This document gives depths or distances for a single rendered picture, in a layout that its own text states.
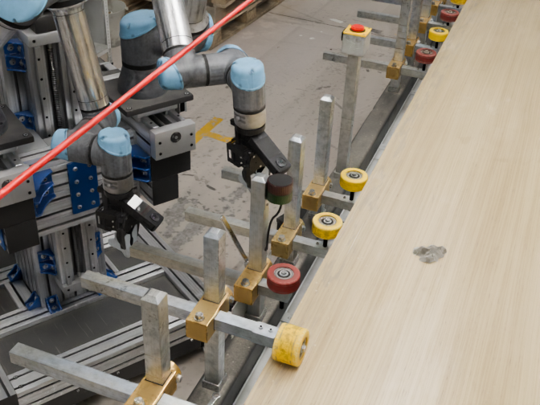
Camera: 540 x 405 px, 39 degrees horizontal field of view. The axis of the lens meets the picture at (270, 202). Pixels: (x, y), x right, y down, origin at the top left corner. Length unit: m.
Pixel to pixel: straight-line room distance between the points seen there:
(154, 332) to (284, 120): 3.12
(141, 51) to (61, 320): 1.03
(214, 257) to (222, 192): 2.19
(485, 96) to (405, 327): 1.28
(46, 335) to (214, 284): 1.21
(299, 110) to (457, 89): 1.85
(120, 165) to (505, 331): 0.96
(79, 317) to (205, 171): 1.39
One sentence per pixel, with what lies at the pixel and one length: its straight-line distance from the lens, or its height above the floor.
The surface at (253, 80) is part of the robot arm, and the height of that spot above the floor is 1.34.
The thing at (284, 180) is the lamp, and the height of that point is 1.14.
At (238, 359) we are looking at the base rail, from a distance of 1.90.
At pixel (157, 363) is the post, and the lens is 1.44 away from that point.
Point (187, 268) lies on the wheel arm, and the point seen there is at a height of 0.85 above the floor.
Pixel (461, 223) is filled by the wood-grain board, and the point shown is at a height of 0.90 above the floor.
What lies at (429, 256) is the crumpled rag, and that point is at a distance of 1.92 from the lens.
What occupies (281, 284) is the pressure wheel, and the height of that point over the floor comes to 0.91.
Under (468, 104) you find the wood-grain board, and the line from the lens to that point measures 2.73.
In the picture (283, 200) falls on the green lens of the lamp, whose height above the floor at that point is 1.10.
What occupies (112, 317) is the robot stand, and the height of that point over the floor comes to 0.21.
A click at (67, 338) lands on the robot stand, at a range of 2.70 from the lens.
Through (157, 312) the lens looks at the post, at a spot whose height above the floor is 1.15.
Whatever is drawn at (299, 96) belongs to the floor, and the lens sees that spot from 4.69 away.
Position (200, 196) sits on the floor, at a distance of 3.71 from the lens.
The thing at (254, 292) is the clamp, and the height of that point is 0.86.
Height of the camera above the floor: 2.06
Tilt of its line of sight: 34 degrees down
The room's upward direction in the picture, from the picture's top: 3 degrees clockwise
